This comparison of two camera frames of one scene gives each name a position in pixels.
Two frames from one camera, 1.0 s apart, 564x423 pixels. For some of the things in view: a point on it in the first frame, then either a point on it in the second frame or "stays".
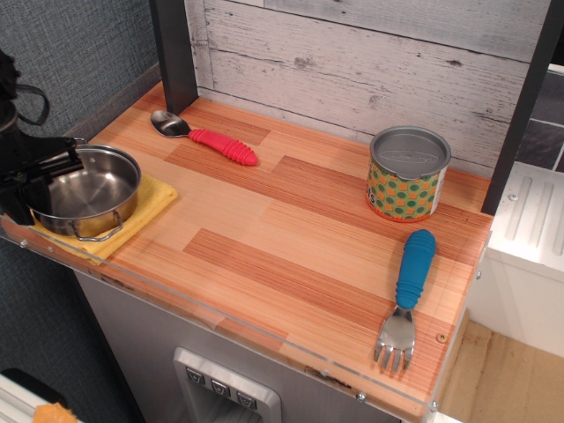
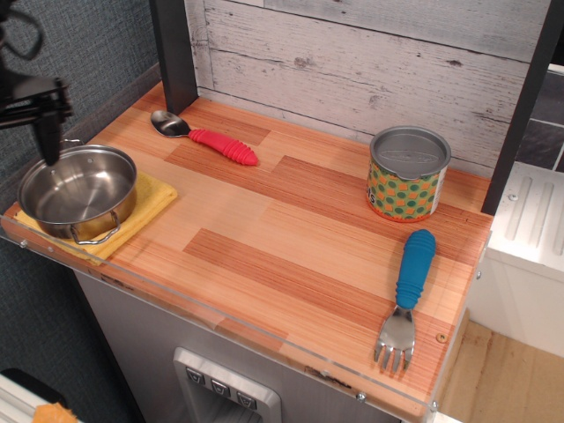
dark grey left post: (175, 54) stays
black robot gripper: (26, 162) -> (44, 100)
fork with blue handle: (397, 333) stays
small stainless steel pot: (92, 202) stays
